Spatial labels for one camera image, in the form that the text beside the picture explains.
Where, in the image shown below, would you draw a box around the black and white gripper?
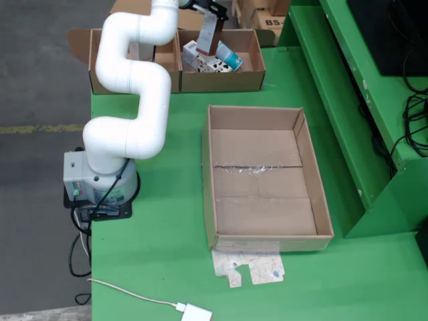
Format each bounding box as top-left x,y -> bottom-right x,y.
185,0 -> 230,21

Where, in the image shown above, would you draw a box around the red-brown carton with silver face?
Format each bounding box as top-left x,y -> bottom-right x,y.
195,13 -> 224,57

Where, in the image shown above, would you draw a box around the grey robot base box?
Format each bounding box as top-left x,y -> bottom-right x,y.
63,150 -> 88,199

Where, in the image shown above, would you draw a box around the plain cardboard box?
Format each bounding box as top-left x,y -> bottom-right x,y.
232,0 -> 291,17

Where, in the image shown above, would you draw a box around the cardboard box printed BS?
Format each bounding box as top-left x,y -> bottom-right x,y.
249,8 -> 288,37

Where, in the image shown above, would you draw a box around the two-compartment cardboard box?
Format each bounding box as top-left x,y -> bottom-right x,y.
68,27 -> 276,94

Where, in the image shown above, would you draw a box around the shallow cardboard tray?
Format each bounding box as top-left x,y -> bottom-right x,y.
201,104 -> 335,252

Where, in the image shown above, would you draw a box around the white carton with cow print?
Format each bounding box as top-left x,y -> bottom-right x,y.
182,39 -> 234,74

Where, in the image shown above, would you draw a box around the tall white carton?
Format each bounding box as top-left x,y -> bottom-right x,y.
128,41 -> 156,63

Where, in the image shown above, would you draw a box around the green metal shelf unit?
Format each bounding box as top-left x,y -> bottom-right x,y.
277,0 -> 428,240

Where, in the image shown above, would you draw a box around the black monitor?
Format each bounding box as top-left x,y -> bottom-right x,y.
346,0 -> 428,77

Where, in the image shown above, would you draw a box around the flattened printed carton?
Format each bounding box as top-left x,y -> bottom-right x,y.
211,249 -> 287,289

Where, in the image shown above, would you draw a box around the white power adapter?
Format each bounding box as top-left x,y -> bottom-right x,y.
182,302 -> 213,321

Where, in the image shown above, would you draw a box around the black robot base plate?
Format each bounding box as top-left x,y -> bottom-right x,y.
63,170 -> 141,221

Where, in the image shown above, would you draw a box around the black base power cables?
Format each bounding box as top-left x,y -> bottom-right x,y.
68,207 -> 93,306

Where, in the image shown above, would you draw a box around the white cable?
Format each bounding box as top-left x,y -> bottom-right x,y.
74,213 -> 187,312

